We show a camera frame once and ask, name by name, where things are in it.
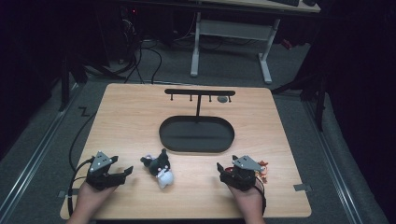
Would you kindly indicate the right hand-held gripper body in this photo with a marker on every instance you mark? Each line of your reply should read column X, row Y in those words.
column 242, row 175

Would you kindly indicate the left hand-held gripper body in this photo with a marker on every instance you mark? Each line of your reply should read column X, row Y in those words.
column 100, row 163

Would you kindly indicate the black and white plush toy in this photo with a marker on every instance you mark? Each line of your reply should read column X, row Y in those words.
column 160, row 171

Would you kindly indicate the black hook rack with tray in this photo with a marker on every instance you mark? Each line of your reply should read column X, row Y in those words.
column 196, row 135

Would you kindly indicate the person's right hand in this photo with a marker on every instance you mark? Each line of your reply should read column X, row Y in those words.
column 247, row 200

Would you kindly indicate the person's left hand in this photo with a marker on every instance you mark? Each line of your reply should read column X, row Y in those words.
column 90, row 200

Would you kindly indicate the orange plush toy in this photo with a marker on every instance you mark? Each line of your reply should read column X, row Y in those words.
column 264, row 172

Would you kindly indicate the grey tape strip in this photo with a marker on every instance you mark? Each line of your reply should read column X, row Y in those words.
column 302, row 187
column 70, row 192

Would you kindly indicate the grey round table grommet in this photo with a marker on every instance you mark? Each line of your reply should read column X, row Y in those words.
column 222, row 99

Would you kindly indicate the black metal stand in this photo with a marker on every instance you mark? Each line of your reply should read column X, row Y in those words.
column 320, row 102
column 65, row 84

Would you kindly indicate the small red object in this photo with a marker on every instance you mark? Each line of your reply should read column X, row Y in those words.
column 287, row 44

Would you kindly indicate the black computer tower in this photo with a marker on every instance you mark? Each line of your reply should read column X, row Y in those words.
column 120, row 34

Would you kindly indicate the wooden desk with white legs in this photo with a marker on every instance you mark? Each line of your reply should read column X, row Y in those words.
column 232, row 29

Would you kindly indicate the black keyboard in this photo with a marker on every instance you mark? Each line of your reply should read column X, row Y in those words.
column 285, row 2

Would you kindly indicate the black computer mouse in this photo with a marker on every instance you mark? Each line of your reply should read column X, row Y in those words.
column 309, row 2

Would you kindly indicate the metal floor rail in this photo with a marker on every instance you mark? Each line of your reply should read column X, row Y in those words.
column 34, row 155
column 334, row 168

